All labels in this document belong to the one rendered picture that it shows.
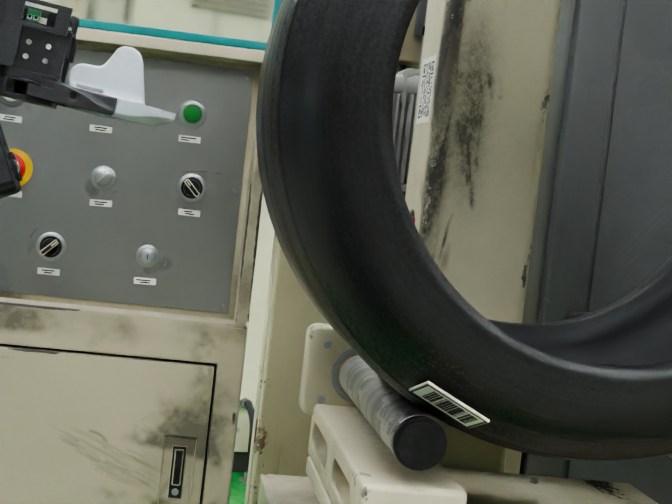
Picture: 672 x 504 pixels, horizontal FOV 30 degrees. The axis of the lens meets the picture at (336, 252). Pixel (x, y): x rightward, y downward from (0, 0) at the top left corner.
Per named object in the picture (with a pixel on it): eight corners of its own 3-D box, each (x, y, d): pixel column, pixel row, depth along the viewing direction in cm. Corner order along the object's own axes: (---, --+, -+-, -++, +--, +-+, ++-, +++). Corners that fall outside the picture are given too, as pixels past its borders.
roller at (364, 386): (387, 368, 136) (363, 402, 136) (353, 345, 136) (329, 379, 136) (459, 437, 102) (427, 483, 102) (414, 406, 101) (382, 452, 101)
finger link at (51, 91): (117, 96, 101) (7, 70, 100) (112, 115, 101) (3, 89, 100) (119, 100, 106) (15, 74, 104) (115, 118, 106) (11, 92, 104)
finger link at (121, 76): (188, 60, 103) (76, 31, 102) (171, 130, 103) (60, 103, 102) (187, 63, 106) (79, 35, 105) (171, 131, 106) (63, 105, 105)
